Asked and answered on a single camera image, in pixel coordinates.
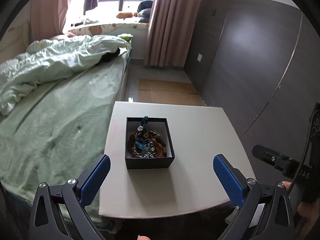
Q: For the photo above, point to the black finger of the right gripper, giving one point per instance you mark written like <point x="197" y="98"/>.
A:
<point x="271" y="157"/>

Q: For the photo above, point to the person's left hand thumb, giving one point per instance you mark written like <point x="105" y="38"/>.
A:
<point x="143" y="238"/>

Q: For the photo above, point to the white wall switch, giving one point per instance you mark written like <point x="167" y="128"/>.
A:
<point x="199" y="58"/>

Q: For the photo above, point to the patterned white pillow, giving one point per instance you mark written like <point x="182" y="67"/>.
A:
<point x="109" y="29"/>

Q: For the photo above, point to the dark grey wardrobe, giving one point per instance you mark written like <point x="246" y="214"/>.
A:
<point x="260" y="63"/>

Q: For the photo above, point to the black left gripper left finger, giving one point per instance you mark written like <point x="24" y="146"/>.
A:
<point x="47" y="220"/>

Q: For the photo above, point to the light green duvet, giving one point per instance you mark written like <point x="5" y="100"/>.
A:
<point x="50" y="60"/>

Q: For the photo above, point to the pink curtain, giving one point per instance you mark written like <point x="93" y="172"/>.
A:
<point x="170" y="31"/>

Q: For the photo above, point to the green bed sheet mattress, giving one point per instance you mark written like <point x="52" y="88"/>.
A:
<point x="58" y="130"/>

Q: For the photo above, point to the black jewelry box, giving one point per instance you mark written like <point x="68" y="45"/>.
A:
<point x="148" y="143"/>

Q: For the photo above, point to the black cloth on bed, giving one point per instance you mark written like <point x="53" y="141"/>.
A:
<point x="108" y="57"/>

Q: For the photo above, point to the person's right hand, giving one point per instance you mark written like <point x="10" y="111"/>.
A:
<point x="308" y="212"/>

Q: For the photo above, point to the dark blue cushion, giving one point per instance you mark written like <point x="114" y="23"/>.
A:
<point x="144" y="11"/>

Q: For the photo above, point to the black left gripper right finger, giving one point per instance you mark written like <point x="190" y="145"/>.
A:
<point x="264" y="211"/>

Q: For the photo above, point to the flattened cardboard sheet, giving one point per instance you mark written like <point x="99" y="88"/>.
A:
<point x="168" y="92"/>

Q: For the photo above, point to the orange plush toy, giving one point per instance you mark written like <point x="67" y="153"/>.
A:
<point x="124" y="15"/>

